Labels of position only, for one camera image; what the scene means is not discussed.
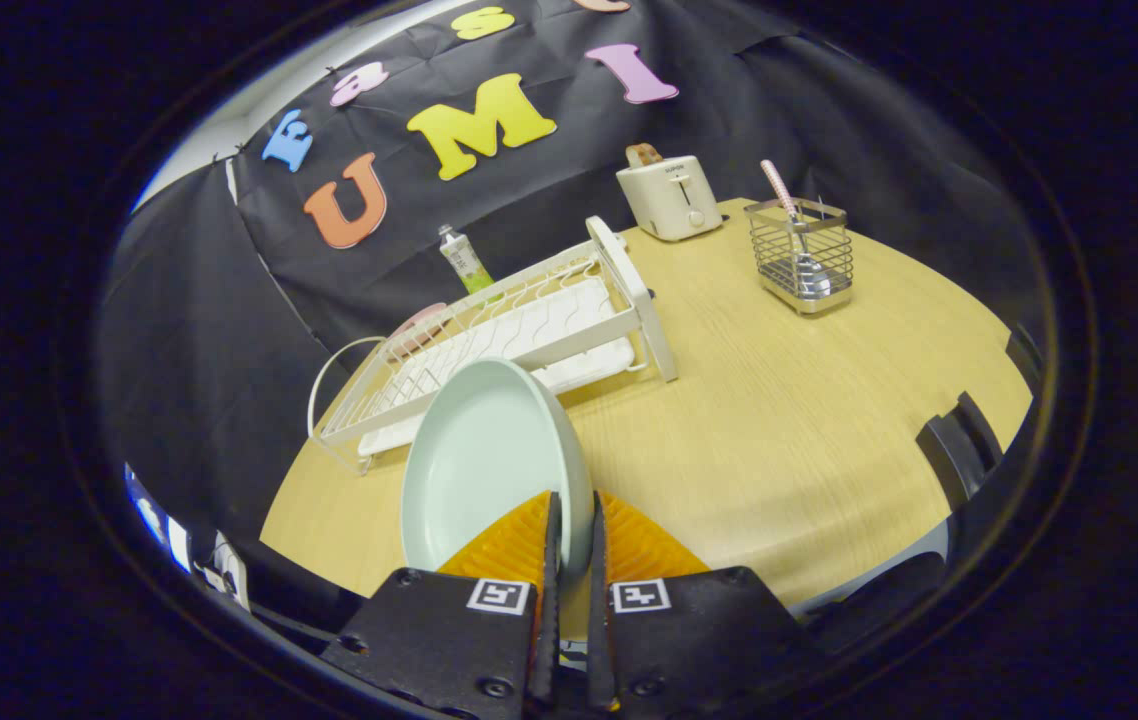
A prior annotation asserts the metal wire basket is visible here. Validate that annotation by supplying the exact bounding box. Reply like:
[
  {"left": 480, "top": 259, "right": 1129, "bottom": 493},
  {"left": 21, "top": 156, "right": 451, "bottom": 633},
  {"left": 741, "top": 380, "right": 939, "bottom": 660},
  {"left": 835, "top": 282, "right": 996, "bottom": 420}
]
[{"left": 744, "top": 197, "right": 855, "bottom": 316}]

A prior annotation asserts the black table clamp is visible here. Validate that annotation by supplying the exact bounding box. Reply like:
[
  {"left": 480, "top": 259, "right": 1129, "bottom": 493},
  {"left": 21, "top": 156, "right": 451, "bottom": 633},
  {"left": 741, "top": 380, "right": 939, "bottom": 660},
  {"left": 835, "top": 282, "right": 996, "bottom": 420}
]
[
  {"left": 1004, "top": 325, "right": 1045, "bottom": 393},
  {"left": 917, "top": 392, "right": 1005, "bottom": 511}
]

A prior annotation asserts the computer monitor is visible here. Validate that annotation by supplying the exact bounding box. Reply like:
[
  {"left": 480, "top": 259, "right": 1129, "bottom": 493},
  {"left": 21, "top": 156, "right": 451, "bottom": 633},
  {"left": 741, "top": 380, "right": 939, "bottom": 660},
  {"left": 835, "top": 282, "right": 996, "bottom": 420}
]
[{"left": 124, "top": 465, "right": 192, "bottom": 573}]

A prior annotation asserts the black backdrop cloth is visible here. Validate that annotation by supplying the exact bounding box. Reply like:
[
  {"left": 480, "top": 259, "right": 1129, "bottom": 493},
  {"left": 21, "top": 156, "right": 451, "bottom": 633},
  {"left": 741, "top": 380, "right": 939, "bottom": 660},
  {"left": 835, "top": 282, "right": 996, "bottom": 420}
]
[{"left": 94, "top": 0, "right": 1040, "bottom": 561}]

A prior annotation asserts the white object beside monitor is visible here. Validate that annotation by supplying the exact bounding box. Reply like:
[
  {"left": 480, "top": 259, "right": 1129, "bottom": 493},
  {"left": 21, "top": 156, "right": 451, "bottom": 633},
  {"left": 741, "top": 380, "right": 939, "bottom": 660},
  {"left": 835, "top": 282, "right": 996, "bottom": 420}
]
[{"left": 194, "top": 530, "right": 252, "bottom": 608}]

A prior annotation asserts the white wire dish rack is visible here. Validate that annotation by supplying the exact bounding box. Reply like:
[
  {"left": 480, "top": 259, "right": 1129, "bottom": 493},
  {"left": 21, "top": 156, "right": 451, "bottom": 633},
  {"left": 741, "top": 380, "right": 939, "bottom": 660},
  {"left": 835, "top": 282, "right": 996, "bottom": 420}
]
[{"left": 307, "top": 215, "right": 680, "bottom": 476}]

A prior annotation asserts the pale green plate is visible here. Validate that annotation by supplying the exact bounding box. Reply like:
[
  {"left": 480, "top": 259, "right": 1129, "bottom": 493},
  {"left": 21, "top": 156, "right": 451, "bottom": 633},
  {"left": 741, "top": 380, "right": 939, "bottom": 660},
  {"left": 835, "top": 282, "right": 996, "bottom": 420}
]
[{"left": 399, "top": 357, "right": 595, "bottom": 576}]

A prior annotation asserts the pink plate with food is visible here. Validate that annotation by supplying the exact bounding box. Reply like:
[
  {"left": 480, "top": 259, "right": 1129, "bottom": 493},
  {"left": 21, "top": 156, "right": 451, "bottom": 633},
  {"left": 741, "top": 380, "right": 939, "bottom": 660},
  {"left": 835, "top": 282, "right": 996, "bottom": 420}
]
[{"left": 389, "top": 303, "right": 448, "bottom": 356}]

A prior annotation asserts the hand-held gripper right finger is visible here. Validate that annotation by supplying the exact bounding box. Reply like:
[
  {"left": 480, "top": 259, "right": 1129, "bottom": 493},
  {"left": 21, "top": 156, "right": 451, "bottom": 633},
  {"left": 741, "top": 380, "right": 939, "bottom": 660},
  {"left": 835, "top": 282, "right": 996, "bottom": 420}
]
[{"left": 584, "top": 490, "right": 812, "bottom": 720}]

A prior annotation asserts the white toaster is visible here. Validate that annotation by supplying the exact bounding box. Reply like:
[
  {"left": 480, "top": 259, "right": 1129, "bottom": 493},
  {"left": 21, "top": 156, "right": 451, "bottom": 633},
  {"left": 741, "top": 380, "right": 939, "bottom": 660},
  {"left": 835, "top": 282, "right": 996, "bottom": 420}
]
[{"left": 616, "top": 155, "right": 725, "bottom": 242}]

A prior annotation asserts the pink checked handle spoon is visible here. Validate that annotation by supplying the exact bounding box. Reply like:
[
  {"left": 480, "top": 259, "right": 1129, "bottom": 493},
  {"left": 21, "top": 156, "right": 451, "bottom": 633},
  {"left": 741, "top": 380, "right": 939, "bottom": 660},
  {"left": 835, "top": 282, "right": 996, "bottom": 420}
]
[{"left": 761, "top": 160, "right": 832, "bottom": 299}]

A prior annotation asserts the green dish soap bottle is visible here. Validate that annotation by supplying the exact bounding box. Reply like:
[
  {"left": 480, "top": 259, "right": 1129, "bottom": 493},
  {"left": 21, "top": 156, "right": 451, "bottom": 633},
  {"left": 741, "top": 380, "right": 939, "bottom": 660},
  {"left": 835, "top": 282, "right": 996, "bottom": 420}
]
[{"left": 438, "top": 224, "right": 496, "bottom": 297}]

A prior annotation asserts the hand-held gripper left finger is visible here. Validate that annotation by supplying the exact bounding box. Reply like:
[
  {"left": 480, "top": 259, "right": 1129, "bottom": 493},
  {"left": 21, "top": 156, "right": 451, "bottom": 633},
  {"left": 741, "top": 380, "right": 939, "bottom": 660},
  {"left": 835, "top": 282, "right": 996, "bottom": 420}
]
[{"left": 321, "top": 490, "right": 562, "bottom": 720}]

